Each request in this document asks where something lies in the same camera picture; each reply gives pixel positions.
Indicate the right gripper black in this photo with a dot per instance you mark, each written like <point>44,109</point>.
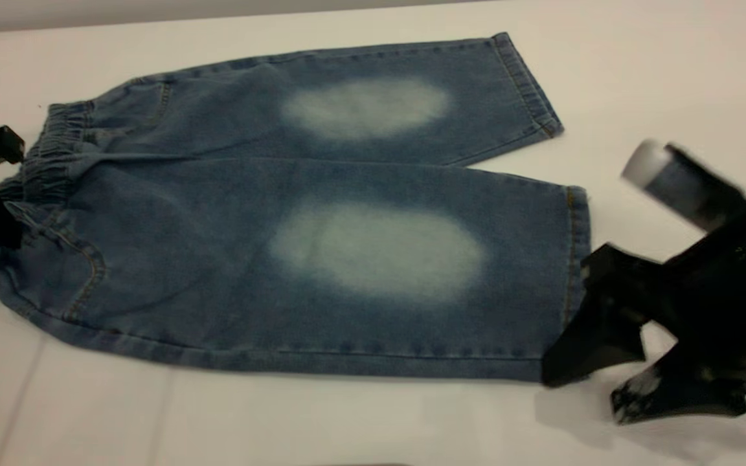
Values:
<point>729,291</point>

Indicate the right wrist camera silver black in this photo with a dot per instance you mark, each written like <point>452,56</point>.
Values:
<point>684,184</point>

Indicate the blue denim children's pants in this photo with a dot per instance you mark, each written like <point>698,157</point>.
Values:
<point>217,259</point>

